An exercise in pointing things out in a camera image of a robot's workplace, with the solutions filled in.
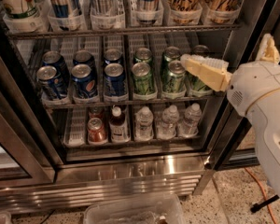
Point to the black tripod leg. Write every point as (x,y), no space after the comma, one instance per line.
(257,206)

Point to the clear water bottle middle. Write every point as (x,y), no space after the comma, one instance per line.
(167,125)

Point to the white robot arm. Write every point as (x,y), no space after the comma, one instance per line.
(264,116)

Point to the clear water bottle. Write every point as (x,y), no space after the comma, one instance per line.
(167,125)
(143,124)
(188,126)

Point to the blue silver slim can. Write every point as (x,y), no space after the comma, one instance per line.
(68,11)

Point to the blue pepsi can front middle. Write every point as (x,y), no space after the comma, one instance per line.
(84,81)

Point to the blue can column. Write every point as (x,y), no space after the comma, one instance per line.
(115,80)
(113,56)

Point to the blue pepsi can back middle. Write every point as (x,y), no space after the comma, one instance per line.
(84,57)

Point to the red can front bottom shelf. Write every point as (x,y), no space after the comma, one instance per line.
(96,131)

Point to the clear water bottle left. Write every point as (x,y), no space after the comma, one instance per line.
(143,124)

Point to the green can column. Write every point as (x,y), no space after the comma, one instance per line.
(173,77)
(197,85)
(201,50)
(143,81)
(169,54)
(143,55)

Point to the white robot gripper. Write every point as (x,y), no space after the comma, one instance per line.
(258,84)

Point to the blue pepsi can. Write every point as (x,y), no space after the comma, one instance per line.
(51,82)
(84,57)
(55,59)
(84,81)

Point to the brown tea bottle white cap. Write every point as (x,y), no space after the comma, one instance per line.
(118,125)

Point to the blue pepsi can front left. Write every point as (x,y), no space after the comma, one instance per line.
(51,82)

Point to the red can shelf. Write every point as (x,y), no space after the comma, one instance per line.
(96,131)
(96,112)

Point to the blue red bull can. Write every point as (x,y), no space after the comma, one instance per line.
(146,11)

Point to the red can back bottom shelf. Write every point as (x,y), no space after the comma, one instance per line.
(96,112)

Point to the clear plastic bin on floor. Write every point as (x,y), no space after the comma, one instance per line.
(143,209)

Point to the clear water bottle right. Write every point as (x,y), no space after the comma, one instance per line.
(188,126)

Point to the silver striped slim can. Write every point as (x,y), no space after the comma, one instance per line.
(102,0)

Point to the orange can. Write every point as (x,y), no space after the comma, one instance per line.
(220,11)

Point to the blue pepsi can back left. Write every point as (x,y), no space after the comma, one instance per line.
(55,59)

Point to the stainless steel fridge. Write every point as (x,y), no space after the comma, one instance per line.
(46,160)

